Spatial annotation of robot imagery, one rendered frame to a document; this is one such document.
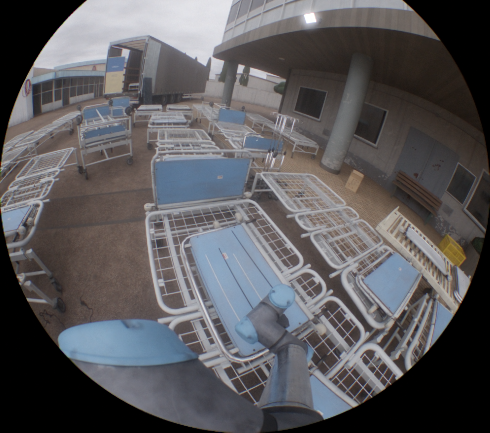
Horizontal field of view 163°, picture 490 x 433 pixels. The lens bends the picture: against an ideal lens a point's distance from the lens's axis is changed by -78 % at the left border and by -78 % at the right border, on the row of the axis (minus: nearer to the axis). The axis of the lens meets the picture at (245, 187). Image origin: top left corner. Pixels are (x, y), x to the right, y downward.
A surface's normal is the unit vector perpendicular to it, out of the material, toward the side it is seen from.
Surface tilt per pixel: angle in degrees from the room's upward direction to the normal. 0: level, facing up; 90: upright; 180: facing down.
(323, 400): 1
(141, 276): 0
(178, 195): 90
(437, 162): 90
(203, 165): 90
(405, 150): 90
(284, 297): 5
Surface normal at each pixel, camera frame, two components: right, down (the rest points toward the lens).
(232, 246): 0.13, -0.83
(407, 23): -0.86, 0.10
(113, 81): 0.40, 0.55
